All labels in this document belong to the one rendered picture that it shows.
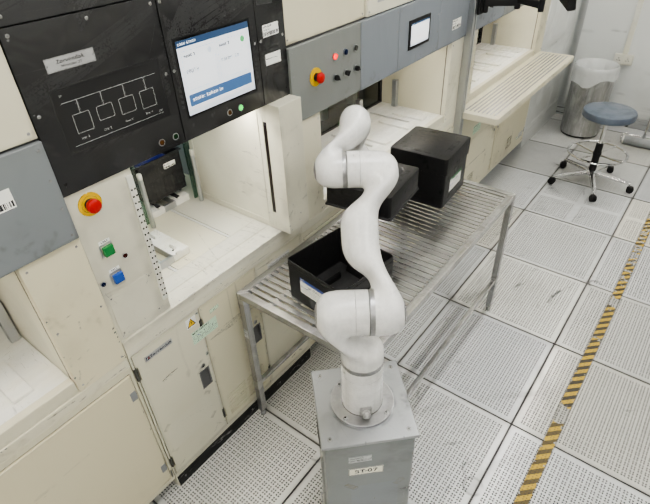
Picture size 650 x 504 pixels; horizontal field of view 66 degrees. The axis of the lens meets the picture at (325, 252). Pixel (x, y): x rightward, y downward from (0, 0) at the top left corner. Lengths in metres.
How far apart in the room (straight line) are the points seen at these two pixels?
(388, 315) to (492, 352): 1.61
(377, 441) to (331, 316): 0.43
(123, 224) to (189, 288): 0.42
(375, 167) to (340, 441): 0.76
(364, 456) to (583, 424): 1.35
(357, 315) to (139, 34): 0.90
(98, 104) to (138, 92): 0.12
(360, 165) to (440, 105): 1.84
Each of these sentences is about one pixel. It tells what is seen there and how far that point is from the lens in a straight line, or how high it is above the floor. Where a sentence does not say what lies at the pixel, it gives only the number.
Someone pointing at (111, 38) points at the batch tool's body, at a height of 1.73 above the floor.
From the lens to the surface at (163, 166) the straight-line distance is 2.26.
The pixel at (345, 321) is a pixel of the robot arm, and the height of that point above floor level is 1.15.
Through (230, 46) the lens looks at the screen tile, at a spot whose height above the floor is 1.62.
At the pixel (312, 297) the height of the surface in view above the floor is 0.83.
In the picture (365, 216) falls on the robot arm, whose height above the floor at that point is 1.32.
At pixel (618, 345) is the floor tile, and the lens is 3.10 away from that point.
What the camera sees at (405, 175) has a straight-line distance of 2.08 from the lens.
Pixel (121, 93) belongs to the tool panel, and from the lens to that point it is 1.47.
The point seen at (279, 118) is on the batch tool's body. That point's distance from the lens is 1.82.
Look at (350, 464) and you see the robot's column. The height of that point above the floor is 0.65.
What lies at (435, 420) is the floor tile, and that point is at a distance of 2.50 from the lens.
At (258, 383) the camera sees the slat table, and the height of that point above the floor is 0.24.
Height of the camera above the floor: 2.03
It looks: 37 degrees down
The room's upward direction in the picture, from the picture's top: 3 degrees counter-clockwise
